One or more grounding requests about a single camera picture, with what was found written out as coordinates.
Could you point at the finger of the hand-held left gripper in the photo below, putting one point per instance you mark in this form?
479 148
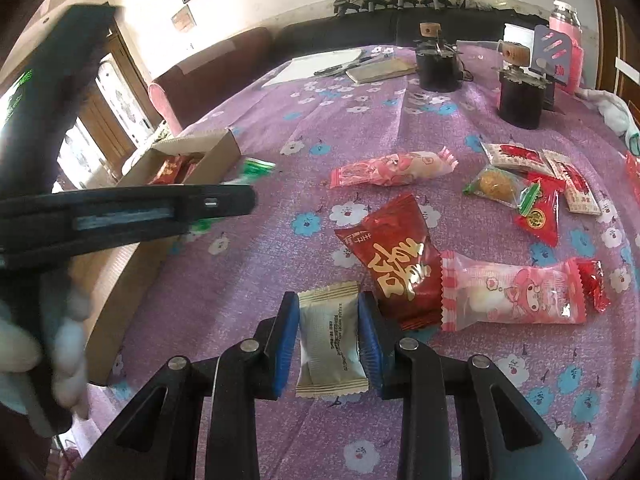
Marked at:
150 210

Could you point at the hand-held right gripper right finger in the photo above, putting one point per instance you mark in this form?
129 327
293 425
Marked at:
371 342

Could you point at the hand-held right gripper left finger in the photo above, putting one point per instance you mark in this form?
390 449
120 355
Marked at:
285 347

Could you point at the beige snack packet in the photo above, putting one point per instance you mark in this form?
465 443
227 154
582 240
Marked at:
327 340

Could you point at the cardboard box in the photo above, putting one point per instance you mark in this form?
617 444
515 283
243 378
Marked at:
130 280

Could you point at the green snack packet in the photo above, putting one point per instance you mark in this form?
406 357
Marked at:
252 169

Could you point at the white red snack packet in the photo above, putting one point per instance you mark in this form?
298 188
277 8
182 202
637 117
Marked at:
515 156
575 185

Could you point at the person's left hand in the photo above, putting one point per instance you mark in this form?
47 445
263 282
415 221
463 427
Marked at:
70 350

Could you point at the wooden glass door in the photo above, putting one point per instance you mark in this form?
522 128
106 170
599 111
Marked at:
107 110

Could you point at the large red snack packet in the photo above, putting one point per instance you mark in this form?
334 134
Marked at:
395 265

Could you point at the pink cushion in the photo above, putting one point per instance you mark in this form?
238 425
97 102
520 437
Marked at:
162 105

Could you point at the pink cartoon snack packet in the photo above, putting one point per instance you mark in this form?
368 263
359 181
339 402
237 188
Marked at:
520 295

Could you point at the dark sofa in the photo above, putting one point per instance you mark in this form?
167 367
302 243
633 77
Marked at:
225 55

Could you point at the pink twisted-end snack packet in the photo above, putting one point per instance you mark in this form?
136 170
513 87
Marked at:
390 167

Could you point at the clear green-edged pastry packet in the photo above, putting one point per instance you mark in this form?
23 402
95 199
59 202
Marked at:
495 185

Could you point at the red triangular snack packet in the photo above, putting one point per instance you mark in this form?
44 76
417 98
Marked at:
542 215

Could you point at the white paper sheet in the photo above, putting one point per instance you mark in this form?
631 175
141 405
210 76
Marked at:
310 67

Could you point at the small red snack packet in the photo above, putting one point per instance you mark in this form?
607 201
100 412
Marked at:
592 282

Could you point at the black pen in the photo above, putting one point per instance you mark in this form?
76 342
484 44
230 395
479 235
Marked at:
345 66

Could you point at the tan notebook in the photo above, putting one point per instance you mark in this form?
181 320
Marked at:
380 71

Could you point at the black jar with cork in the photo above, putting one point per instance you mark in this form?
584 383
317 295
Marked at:
437 72
520 102

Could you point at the white cloth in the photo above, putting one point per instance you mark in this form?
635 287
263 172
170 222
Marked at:
610 107

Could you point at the pink sleeved thermos bottle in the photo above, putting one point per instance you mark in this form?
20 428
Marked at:
572 67

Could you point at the white cup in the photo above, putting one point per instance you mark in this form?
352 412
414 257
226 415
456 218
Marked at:
550 50

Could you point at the small wall picture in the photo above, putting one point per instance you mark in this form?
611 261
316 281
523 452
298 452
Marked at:
182 18

